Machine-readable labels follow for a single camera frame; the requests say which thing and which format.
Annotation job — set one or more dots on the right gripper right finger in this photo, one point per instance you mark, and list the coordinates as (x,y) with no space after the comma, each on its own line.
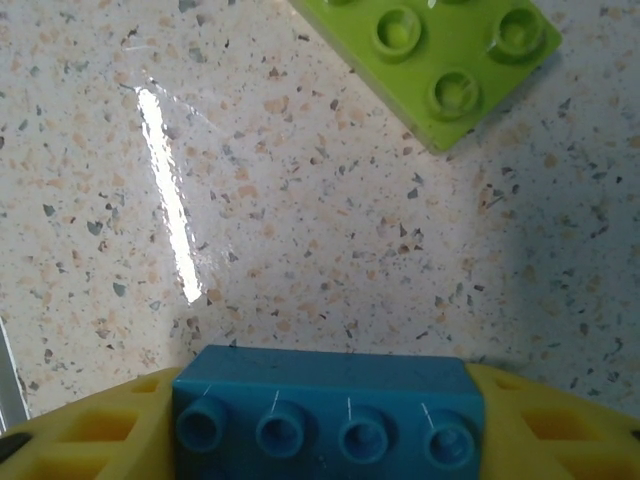
(575,450)

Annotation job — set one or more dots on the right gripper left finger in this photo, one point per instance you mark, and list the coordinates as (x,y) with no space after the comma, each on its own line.
(60,460)

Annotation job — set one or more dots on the long blue lego brick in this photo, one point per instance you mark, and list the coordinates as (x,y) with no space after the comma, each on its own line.
(325,390)

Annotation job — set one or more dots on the green lego brick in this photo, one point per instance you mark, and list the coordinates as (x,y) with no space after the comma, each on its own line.
(450,55)

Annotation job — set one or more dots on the aluminium mounting rail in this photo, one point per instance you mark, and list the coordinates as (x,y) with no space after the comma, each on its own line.
(7,370)

